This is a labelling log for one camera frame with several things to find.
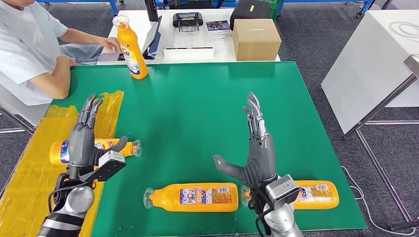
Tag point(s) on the person's right hand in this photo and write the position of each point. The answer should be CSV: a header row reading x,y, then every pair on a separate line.
x,y
67,62

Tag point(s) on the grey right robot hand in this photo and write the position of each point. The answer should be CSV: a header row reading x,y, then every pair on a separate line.
x,y
263,163

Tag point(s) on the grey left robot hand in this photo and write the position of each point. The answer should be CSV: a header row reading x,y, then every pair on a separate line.
x,y
82,147

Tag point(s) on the person's left hand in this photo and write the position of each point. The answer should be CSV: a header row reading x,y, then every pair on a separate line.
x,y
110,44

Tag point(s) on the orange detergent bottle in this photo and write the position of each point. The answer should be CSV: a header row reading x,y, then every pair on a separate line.
x,y
55,153
314,202
170,198
129,37

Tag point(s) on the person's left forearm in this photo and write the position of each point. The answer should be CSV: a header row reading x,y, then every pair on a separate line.
x,y
82,36

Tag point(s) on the person's right forearm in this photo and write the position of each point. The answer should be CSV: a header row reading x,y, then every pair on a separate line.
x,y
52,83

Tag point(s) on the smartphone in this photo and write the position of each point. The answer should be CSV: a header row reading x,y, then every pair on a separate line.
x,y
108,57

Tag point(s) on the yellow taped cardboard sheet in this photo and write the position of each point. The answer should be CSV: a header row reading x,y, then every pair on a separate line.
x,y
49,130

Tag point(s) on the dark tablet with blue cover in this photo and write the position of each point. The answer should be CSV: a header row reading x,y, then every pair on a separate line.
x,y
153,39

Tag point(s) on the person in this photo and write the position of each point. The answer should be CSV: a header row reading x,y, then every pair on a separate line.
x,y
23,49

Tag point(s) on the black cylindrical flask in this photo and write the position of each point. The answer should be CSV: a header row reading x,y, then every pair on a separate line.
x,y
152,11

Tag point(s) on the green table board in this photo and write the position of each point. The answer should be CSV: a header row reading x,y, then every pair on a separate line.
x,y
212,104

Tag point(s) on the white flat box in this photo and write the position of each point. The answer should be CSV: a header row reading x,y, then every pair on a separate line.
x,y
189,54

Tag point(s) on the black handheld controller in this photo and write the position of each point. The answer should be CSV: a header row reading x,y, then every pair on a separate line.
x,y
187,19

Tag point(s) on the printed leaflet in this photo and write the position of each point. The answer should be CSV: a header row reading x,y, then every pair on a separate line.
x,y
218,26

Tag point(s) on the brown cardboard box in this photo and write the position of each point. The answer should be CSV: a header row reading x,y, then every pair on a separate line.
x,y
257,42

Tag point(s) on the black bag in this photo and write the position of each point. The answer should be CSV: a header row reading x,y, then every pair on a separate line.
x,y
248,14

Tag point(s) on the white side table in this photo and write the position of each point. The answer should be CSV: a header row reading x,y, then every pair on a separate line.
x,y
370,65

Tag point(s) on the green plastic crate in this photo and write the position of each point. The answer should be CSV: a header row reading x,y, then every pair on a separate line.
x,y
275,9

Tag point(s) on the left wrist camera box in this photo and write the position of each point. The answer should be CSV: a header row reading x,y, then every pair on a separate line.
x,y
108,165

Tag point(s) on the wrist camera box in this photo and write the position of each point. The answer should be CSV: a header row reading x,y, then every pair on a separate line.
x,y
281,191
108,165

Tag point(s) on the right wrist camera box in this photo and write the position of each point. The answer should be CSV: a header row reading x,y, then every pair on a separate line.
x,y
281,191

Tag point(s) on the blue metal rack frame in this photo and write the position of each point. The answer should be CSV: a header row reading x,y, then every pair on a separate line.
x,y
114,6
368,6

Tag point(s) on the grey metal table frame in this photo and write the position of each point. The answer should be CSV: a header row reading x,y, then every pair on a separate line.
x,y
383,105

